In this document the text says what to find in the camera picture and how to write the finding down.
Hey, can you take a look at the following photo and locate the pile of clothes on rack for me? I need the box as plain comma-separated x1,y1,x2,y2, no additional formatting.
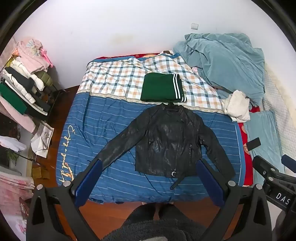
0,38,54,116

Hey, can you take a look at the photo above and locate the person's dark fleece clothing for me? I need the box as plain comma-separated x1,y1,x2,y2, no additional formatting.
103,201,202,241

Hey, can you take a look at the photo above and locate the green garment with white stripes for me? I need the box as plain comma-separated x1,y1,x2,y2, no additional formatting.
140,73,187,103

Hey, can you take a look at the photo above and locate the white crumpled cloth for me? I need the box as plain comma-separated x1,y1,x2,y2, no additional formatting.
221,90,251,123

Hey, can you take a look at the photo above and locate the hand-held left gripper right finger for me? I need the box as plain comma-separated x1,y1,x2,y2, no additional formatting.
195,159,272,241

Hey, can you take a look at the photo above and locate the white printed paper bag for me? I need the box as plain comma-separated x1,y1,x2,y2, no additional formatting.
31,122,55,158

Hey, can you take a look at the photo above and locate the red patterned bed sheet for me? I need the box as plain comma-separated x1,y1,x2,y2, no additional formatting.
94,53,260,188

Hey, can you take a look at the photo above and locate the teal blanket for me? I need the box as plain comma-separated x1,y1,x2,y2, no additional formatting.
173,33,266,107

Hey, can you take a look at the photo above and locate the white quilted mattress pad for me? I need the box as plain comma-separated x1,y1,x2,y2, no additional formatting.
261,62,296,163

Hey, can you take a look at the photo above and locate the blue striped checked duvet cover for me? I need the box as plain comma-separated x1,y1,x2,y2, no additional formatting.
55,53,245,204

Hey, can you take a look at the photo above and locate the cardboard box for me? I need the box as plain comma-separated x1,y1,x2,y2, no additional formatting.
31,166,51,179

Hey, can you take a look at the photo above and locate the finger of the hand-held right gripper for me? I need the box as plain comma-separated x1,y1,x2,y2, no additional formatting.
253,156,285,186
281,155,296,173

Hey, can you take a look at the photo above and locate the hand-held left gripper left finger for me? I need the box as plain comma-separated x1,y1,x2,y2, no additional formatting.
26,159,109,241

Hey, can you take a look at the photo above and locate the black phone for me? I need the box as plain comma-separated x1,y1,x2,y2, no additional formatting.
245,137,262,151

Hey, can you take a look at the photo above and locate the black leather jacket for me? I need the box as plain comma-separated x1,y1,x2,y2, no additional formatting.
91,103,236,190

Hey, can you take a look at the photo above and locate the pink floral bedding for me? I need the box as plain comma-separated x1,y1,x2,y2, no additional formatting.
0,172,36,234

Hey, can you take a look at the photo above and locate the teal pillow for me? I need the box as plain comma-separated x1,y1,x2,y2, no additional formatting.
244,109,286,176

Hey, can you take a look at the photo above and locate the pink fleece cloth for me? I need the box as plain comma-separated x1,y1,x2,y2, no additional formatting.
0,95,37,133

